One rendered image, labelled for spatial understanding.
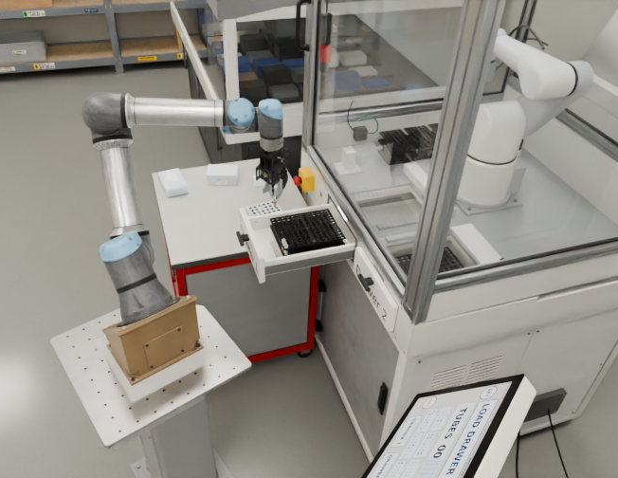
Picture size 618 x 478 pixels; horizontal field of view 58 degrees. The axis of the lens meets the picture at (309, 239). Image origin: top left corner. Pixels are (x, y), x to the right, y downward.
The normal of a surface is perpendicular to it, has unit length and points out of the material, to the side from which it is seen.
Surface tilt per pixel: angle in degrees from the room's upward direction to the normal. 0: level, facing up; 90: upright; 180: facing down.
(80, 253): 0
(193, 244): 0
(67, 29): 90
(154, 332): 90
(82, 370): 0
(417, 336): 90
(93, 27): 90
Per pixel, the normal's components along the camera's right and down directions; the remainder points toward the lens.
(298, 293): 0.32, 0.61
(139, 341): 0.62, 0.52
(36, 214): 0.04, -0.77
